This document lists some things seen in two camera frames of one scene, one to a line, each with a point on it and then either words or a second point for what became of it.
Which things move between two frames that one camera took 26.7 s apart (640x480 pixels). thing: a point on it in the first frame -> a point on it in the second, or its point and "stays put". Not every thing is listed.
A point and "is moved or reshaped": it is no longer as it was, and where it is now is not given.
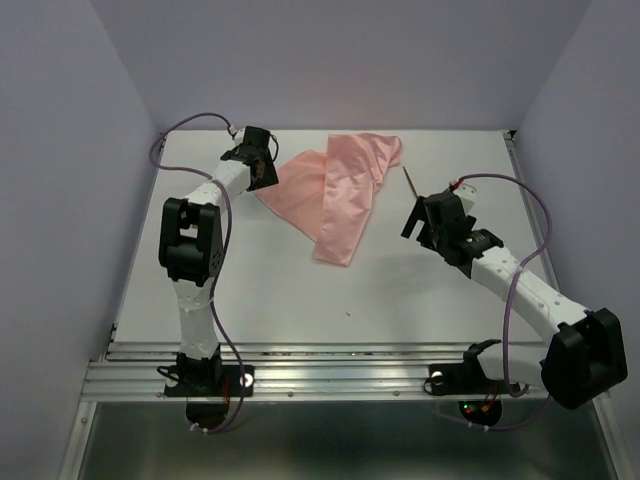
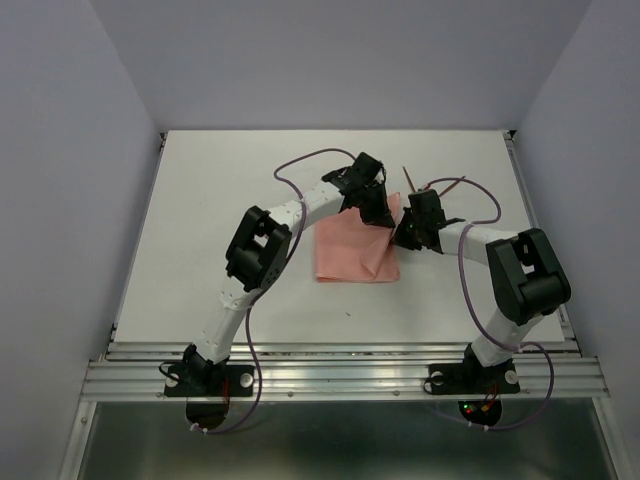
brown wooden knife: [406, 173] stays put
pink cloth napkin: [329, 195] is moved or reshaped
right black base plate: [462, 379] stays put
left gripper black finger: [262, 173] -> [371, 200]
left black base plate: [210, 381] stays put
